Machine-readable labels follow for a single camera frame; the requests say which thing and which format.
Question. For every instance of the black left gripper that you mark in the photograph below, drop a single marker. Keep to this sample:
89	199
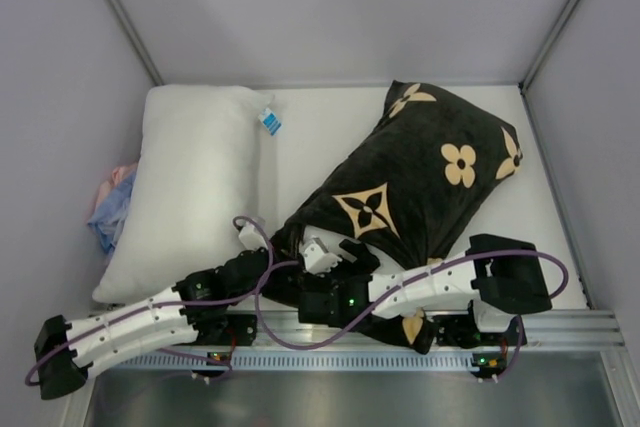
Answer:
270	257

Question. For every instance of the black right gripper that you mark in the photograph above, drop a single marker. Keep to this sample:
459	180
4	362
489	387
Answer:
351	257

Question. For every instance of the black floral pillowcase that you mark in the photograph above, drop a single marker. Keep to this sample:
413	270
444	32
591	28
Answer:
414	183

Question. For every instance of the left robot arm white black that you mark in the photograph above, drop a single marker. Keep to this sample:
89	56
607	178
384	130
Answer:
194	311

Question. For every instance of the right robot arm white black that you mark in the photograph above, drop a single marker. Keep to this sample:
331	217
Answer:
495	279

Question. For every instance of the bare white pillow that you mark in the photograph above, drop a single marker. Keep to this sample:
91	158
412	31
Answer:
197	170

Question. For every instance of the blue white pillow tag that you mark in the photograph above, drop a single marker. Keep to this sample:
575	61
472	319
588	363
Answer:
270	121

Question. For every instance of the pink and blue cloths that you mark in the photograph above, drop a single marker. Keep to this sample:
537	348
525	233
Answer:
111	207

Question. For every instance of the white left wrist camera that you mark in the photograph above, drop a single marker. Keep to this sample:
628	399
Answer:
250	234

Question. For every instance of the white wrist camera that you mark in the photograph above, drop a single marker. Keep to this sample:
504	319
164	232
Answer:
250	234
317	259

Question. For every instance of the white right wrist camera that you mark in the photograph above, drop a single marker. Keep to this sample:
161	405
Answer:
317	259

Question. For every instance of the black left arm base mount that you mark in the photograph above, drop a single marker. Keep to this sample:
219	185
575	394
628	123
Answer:
228	330

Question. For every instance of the aluminium mounting rail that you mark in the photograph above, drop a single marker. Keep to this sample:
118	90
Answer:
555	330

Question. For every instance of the white slotted cable duct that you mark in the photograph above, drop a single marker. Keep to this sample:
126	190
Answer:
314	361

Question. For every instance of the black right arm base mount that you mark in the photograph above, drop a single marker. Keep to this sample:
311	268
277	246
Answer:
461	331

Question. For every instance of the left aluminium frame post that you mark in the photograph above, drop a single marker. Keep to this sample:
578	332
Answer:
135	41

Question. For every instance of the aluminium frame post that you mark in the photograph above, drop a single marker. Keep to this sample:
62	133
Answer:
135	41
551	38

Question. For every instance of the right aluminium frame post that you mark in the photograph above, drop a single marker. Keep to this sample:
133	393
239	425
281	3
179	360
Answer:
551	38

